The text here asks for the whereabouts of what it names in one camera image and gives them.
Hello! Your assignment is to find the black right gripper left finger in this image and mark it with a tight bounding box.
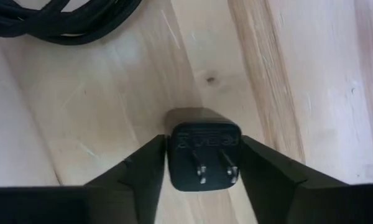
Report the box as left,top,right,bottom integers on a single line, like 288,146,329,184
0,134,167,224

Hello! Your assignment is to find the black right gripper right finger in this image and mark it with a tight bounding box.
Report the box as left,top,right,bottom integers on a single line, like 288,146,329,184
240,135,373,224

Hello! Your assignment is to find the black charger plug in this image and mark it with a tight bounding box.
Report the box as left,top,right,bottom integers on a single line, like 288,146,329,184
164,107,242,192

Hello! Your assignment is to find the black cable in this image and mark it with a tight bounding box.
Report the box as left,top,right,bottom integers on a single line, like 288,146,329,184
0,0,143,46

